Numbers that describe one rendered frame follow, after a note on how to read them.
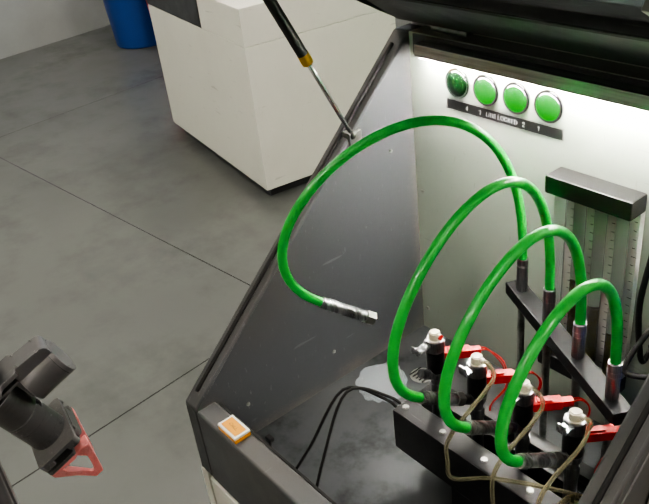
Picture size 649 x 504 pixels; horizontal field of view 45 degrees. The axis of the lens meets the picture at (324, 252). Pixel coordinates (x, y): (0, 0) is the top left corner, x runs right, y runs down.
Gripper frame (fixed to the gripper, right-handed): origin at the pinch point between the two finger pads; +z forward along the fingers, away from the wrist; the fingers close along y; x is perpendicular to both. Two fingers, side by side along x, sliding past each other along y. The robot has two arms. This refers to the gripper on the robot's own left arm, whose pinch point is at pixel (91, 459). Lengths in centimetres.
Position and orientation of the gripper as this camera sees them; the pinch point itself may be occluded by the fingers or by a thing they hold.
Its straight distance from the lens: 127.5
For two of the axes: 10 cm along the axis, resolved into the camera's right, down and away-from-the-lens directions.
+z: 4.9, 6.0, 6.3
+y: -5.0, -4.0, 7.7
